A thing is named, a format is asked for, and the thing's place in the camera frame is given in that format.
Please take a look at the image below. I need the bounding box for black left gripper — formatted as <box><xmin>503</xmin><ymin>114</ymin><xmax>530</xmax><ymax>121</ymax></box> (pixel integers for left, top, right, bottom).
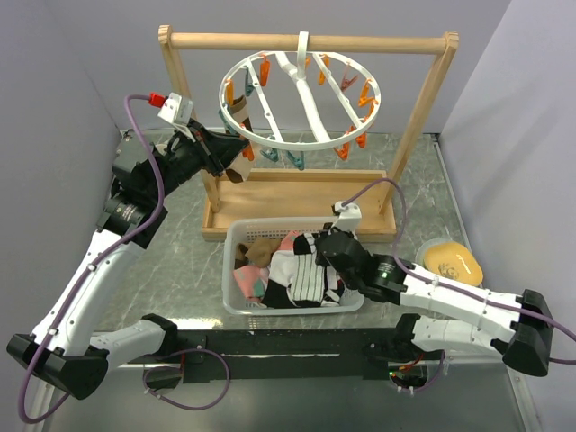
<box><xmin>147</xmin><ymin>117</ymin><xmax>248</xmax><ymax>201</ymax></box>

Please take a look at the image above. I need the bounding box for black white striped sock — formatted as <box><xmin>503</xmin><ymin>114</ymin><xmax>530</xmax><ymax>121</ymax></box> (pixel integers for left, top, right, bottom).
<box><xmin>261</xmin><ymin>233</ymin><xmax>345</xmax><ymax>309</ymax></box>

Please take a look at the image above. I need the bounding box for orange clothes peg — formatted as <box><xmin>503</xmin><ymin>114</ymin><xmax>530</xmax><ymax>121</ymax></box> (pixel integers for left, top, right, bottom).
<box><xmin>225</xmin><ymin>79</ymin><xmax>235</xmax><ymax>106</ymax></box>
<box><xmin>242</xmin><ymin>144</ymin><xmax>255</xmax><ymax>162</ymax></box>
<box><xmin>334</xmin><ymin>142</ymin><xmax>350</xmax><ymax>161</ymax></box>

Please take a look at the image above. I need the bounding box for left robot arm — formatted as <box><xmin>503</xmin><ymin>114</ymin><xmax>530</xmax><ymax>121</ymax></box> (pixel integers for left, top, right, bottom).
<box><xmin>7</xmin><ymin>121</ymin><xmax>248</xmax><ymax>400</ymax></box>

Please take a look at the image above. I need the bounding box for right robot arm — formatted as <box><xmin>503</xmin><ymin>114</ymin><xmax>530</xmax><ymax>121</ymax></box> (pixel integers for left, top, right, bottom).
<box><xmin>315</xmin><ymin>230</ymin><xmax>553</xmax><ymax>377</ymax></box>

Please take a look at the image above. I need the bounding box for wooden hanger stand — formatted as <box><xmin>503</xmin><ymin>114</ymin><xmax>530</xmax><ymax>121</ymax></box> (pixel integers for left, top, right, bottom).
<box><xmin>157</xmin><ymin>25</ymin><xmax>460</xmax><ymax>242</ymax></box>

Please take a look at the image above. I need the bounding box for white round clip hanger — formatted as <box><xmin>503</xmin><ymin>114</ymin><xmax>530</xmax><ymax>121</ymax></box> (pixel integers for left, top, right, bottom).
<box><xmin>218</xmin><ymin>31</ymin><xmax>383</xmax><ymax>152</ymax></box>

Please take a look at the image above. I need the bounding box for teal clothes peg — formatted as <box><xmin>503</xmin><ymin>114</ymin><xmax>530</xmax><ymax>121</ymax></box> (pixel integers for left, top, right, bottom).
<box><xmin>218</xmin><ymin>109</ymin><xmax>236</xmax><ymax>135</ymax></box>
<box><xmin>260</xmin><ymin>148</ymin><xmax>279</xmax><ymax>163</ymax></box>

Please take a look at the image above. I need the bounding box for white black sock in basket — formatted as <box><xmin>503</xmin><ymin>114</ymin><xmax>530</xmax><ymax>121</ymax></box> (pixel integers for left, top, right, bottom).
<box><xmin>269</xmin><ymin>250</ymin><xmax>298</xmax><ymax>287</ymax></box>

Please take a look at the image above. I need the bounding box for teal right clothes peg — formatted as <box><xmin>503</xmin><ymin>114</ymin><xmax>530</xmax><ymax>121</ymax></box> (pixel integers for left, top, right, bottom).
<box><xmin>260</xmin><ymin>148</ymin><xmax>279</xmax><ymax>163</ymax></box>

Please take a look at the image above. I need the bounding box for tan brown sock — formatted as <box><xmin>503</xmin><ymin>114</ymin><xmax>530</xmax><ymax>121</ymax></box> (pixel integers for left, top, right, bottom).
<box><xmin>234</xmin><ymin>238</ymin><xmax>281</xmax><ymax>269</ymax></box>

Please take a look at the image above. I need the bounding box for teal far right peg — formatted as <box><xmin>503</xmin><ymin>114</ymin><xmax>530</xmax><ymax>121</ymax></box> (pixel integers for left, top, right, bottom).
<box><xmin>285</xmin><ymin>151</ymin><xmax>305</xmax><ymax>171</ymax></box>

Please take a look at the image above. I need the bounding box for pink sock left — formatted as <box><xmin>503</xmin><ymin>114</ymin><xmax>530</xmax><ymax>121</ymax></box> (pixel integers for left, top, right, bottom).
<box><xmin>233</xmin><ymin>265</ymin><xmax>269</xmax><ymax>302</ymax></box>

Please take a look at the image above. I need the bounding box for white plastic laundry basket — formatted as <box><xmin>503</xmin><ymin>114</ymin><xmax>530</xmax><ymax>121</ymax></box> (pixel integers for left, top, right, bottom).
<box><xmin>222</xmin><ymin>217</ymin><xmax>365</xmax><ymax>316</ymax></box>

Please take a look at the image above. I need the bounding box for yellow dish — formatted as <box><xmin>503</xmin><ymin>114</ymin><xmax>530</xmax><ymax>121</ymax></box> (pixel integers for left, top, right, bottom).
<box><xmin>416</xmin><ymin>238</ymin><xmax>483</xmax><ymax>286</ymax></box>

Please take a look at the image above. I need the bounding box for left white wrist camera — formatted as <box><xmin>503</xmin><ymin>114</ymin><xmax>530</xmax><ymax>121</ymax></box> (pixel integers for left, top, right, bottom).
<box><xmin>157</xmin><ymin>93</ymin><xmax>194</xmax><ymax>139</ymax></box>

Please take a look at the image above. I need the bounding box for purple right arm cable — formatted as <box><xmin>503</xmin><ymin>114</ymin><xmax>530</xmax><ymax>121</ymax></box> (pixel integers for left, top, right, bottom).
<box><xmin>339</xmin><ymin>177</ymin><xmax>576</xmax><ymax>396</ymax></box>

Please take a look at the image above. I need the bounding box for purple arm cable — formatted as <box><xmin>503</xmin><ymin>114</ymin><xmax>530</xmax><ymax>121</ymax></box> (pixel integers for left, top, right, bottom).
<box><xmin>17</xmin><ymin>93</ymin><xmax>231</xmax><ymax>424</ymax></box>
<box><xmin>339</xmin><ymin>177</ymin><xmax>576</xmax><ymax>396</ymax></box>

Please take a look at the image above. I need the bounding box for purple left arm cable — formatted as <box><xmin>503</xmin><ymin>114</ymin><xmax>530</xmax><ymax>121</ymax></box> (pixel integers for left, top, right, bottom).
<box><xmin>17</xmin><ymin>93</ymin><xmax>231</xmax><ymax>424</ymax></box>

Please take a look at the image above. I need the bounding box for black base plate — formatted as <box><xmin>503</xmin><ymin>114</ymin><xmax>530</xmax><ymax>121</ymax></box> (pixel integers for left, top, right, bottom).
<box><xmin>124</xmin><ymin>327</ymin><xmax>446</xmax><ymax>384</ymax></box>

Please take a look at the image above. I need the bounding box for aluminium rail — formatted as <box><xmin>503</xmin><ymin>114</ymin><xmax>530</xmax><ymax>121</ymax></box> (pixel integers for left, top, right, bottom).
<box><xmin>43</xmin><ymin>327</ymin><xmax>522</xmax><ymax>370</ymax></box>

